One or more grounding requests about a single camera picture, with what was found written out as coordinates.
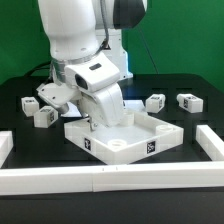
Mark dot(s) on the white square table top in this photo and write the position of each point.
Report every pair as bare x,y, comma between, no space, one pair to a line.
137,137

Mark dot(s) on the white fence piece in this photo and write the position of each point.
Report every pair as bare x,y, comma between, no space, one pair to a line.
210,142
6,145

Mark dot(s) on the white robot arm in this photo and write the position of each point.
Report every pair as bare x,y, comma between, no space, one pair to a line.
71,27

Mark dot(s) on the white left fence piece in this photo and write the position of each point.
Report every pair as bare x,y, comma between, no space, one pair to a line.
6,145

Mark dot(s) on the white front fence bar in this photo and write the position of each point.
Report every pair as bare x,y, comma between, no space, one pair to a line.
111,178

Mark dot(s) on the white right fence piece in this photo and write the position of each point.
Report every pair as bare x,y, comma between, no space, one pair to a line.
210,142

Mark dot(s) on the white sheet with markers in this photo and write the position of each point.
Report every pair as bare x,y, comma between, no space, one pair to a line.
128,104

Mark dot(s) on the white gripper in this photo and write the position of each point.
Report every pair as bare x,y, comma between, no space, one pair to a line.
93,87

